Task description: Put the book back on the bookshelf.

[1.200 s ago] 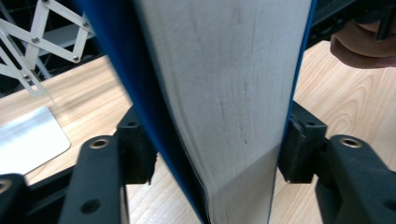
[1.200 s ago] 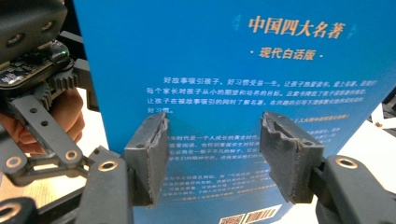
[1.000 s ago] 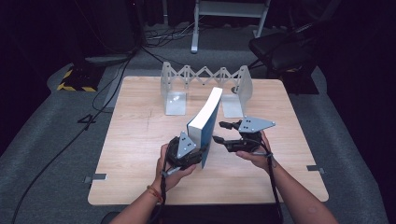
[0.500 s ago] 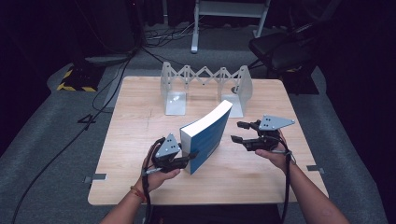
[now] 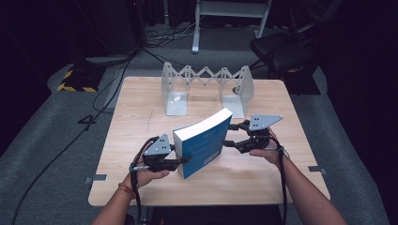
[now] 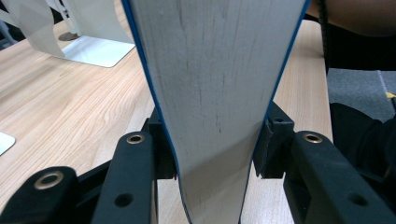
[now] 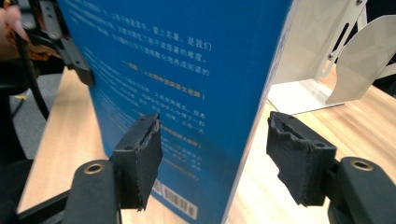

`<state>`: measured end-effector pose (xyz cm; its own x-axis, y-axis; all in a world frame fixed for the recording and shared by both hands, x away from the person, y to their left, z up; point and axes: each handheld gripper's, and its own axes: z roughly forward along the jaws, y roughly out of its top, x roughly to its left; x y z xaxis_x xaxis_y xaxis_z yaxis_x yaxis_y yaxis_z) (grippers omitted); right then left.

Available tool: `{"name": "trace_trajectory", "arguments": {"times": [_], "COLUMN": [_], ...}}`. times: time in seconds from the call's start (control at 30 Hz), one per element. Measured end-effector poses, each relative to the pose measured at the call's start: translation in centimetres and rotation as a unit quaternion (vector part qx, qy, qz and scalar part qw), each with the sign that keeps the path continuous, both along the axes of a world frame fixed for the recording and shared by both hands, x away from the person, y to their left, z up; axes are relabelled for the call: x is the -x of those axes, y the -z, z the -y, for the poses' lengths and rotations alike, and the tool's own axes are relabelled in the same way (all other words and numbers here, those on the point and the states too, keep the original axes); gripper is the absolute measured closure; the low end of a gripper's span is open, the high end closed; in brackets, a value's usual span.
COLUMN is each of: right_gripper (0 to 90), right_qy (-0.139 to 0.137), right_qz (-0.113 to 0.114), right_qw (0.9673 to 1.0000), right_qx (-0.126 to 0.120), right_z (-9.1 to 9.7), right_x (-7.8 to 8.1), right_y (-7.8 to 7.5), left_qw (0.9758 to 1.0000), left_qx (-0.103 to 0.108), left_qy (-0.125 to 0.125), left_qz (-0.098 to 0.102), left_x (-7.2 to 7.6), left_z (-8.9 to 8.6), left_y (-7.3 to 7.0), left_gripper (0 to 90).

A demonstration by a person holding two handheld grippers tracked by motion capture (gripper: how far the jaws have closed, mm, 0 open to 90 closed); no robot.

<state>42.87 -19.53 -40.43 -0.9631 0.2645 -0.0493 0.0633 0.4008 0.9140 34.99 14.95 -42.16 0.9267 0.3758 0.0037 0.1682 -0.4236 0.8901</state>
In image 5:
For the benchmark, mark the blue book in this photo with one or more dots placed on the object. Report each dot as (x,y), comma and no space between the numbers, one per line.
(203,143)

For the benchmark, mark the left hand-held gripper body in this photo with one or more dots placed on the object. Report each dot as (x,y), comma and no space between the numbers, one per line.
(156,156)

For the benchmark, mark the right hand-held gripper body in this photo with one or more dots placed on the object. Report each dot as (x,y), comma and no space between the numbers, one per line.
(259,137)

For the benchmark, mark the grey tape strip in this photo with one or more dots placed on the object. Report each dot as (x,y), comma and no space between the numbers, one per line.
(96,178)
(316,169)

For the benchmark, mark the black folding chair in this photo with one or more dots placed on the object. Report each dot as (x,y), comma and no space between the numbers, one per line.
(281,51)

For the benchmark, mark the white expandable bookend rack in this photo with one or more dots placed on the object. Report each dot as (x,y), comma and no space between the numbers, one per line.
(205,78)

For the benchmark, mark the yellow black striped base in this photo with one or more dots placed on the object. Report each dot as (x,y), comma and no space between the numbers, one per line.
(82,82)

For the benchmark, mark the person's left hand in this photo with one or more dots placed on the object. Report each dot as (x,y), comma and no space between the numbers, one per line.
(144,178)

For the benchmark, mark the person's right hand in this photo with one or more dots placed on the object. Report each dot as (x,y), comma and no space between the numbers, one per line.
(273,154)

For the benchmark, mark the white metal stand frame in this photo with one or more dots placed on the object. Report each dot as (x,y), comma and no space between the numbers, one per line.
(196,31)

